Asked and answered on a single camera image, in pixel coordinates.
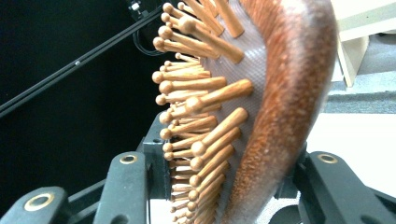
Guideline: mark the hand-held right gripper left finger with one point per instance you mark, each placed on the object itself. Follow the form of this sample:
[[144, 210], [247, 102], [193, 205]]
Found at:
[[124, 186]]

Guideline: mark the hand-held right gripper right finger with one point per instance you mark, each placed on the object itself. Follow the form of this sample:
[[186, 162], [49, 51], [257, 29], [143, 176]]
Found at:
[[330, 186]]

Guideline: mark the wooden paddle hairbrush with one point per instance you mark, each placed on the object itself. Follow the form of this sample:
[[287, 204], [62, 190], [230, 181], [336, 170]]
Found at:
[[289, 93]]

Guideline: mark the black curtain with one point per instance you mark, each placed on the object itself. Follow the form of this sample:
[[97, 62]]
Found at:
[[62, 140]]

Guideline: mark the black slotted frame bar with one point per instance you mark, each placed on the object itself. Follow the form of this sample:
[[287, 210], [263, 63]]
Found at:
[[77, 63]]

